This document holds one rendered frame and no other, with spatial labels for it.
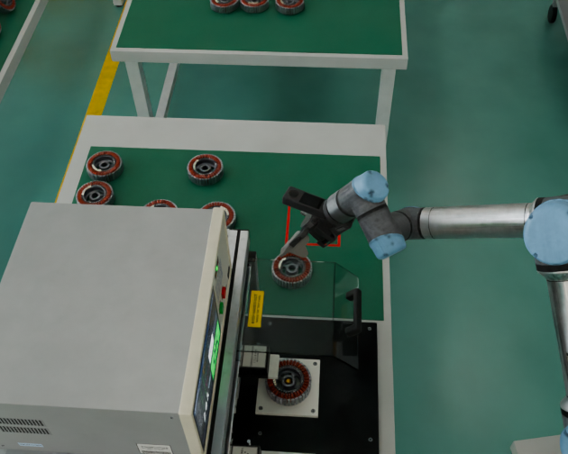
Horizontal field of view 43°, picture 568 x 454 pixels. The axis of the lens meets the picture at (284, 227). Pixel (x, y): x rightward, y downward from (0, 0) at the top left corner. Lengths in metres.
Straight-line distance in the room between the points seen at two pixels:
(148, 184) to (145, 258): 0.92
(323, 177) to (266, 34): 0.76
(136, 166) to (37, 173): 1.22
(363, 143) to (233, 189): 0.46
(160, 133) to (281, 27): 0.70
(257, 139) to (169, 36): 0.66
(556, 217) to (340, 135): 1.10
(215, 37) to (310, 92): 1.01
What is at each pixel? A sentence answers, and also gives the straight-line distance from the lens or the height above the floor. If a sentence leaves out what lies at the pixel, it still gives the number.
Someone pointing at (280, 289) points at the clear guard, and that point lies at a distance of 1.60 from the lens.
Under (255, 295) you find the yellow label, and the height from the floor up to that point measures 1.07.
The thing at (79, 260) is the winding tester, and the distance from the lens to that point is 1.39.
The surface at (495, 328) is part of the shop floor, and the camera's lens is 2.88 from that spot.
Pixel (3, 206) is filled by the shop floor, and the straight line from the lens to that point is 3.41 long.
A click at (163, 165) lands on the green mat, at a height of 0.75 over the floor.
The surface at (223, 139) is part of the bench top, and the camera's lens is 2.37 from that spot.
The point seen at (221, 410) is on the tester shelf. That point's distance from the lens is 1.41.
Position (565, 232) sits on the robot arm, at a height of 1.35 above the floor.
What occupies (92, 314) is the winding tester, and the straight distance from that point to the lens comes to 1.32.
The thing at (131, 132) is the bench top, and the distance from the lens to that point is 2.45.
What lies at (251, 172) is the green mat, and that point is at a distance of 2.26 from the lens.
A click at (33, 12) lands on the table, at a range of 3.10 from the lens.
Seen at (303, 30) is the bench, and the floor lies 0.75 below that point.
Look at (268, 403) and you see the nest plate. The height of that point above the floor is 0.78.
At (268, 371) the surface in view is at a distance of 1.69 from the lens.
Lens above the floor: 2.39
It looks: 51 degrees down
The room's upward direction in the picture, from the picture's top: 2 degrees counter-clockwise
